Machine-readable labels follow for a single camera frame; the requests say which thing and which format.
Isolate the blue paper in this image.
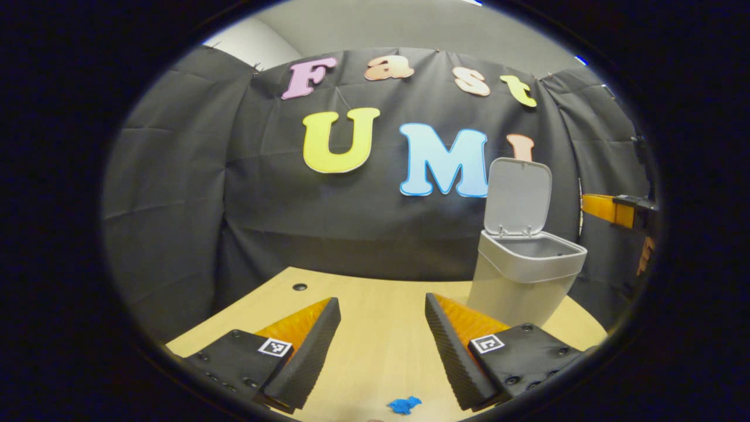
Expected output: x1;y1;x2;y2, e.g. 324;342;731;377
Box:
387;396;422;416

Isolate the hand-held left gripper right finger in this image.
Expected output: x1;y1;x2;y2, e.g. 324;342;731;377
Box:
424;292;601;412

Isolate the wooden desktop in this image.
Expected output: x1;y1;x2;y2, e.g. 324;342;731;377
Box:
166;267;608;422

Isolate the black backdrop cloth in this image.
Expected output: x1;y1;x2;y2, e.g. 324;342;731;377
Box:
101;46;657;343

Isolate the white desktop garbage bin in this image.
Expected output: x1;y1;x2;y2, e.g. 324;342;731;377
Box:
467;157;588;328

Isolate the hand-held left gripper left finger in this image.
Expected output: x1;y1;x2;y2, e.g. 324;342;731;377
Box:
166;297;342;414

